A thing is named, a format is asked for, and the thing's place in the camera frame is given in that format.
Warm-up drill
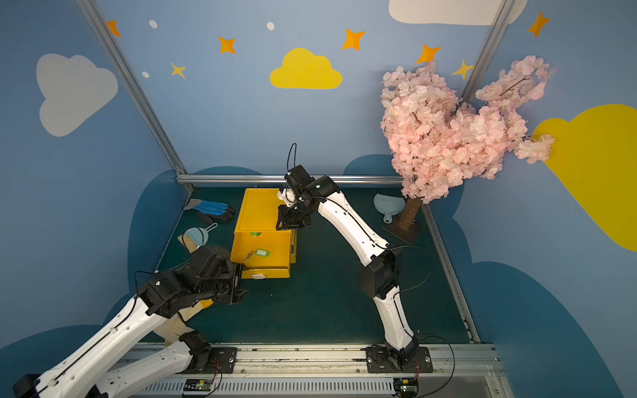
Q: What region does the yellow drawer cabinet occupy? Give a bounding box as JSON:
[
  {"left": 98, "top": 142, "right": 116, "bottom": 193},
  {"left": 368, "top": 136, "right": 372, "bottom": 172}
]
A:
[{"left": 235, "top": 187, "right": 299, "bottom": 265}]

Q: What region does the yellow top drawer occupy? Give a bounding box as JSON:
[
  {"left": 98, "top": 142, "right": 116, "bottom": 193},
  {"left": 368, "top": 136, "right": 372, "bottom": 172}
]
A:
[{"left": 231, "top": 231, "right": 297, "bottom": 280}]

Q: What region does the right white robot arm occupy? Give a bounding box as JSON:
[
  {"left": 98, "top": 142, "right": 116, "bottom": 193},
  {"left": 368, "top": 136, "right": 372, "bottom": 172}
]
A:
[{"left": 276, "top": 167, "right": 419, "bottom": 366}]

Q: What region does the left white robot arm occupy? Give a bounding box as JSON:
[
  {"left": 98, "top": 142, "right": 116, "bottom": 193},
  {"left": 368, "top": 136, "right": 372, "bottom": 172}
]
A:
[{"left": 13, "top": 245, "right": 246, "bottom": 397}]

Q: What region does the yellow black work glove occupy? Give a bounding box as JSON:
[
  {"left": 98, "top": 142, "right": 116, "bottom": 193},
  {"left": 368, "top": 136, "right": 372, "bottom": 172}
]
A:
[{"left": 178, "top": 299, "right": 214, "bottom": 323}]

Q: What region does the small blue hand brush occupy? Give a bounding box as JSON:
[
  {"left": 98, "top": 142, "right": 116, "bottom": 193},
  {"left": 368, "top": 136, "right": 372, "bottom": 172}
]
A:
[{"left": 177, "top": 222, "right": 218, "bottom": 254}]

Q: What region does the blue black work glove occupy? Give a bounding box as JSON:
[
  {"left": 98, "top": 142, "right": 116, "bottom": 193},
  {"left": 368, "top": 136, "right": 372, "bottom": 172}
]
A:
[{"left": 183, "top": 198, "right": 235, "bottom": 223}]

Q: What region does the light blue dustpan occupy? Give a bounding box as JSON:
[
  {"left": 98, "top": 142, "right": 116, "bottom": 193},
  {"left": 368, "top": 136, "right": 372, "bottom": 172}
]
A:
[{"left": 373, "top": 194, "right": 406, "bottom": 225}]

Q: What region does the pink cherry blossom tree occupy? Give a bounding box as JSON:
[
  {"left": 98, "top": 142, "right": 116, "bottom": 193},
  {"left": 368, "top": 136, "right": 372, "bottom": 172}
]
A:
[{"left": 381, "top": 56, "right": 554, "bottom": 236}]

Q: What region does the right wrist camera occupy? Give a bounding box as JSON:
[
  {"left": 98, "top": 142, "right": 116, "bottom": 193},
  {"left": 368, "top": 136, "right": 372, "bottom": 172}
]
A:
[{"left": 280, "top": 165, "right": 315, "bottom": 202}]

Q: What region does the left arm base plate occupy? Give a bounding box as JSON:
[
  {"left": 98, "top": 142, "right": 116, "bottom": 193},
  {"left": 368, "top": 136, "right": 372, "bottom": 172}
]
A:
[{"left": 181, "top": 346, "right": 238, "bottom": 375}]

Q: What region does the aluminium rail base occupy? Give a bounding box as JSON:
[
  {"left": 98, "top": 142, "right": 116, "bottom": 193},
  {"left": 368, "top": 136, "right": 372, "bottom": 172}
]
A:
[{"left": 114, "top": 342, "right": 514, "bottom": 397}]

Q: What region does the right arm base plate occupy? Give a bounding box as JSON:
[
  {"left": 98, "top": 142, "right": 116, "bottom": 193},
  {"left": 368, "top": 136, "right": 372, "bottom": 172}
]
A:
[{"left": 364, "top": 344, "right": 434, "bottom": 374}]

